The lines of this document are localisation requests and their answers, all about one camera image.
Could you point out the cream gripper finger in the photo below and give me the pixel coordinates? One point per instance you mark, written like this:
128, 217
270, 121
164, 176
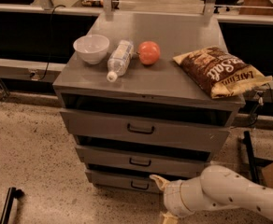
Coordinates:
167, 218
161, 182

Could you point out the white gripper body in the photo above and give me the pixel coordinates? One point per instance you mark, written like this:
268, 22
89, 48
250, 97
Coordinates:
172, 195

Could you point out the grey bottom drawer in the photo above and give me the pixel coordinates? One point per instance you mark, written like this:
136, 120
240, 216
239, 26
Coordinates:
125, 179

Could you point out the grey drawer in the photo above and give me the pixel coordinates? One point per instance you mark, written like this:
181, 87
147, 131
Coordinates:
125, 179
125, 161
140, 130

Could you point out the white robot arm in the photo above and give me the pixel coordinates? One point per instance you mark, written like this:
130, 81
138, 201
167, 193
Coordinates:
217, 188

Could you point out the grey middle drawer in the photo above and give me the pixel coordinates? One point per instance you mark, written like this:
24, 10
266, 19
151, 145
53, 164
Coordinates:
125, 161

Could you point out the grey metal drawer cabinet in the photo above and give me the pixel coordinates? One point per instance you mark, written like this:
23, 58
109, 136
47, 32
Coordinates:
161, 91

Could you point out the grey top drawer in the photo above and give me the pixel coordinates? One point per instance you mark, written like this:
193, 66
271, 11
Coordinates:
140, 130

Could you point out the black metal leg right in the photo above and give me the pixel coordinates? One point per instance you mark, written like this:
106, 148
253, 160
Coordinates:
253, 168

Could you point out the black metal leg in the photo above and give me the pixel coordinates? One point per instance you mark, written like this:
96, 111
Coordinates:
253, 168
12, 194

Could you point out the brown yellow chip bag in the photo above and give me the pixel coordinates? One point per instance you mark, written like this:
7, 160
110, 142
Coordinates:
220, 74

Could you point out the clear plastic water bottle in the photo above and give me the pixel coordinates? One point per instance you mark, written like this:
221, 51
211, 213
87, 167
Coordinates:
119, 60

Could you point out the red apple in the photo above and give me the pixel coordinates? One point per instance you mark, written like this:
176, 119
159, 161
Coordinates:
148, 52

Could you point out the black metal leg left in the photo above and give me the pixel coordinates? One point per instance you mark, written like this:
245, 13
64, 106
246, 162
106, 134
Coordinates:
12, 194

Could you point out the white bowl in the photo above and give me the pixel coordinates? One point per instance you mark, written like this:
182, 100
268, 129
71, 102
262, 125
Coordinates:
92, 49

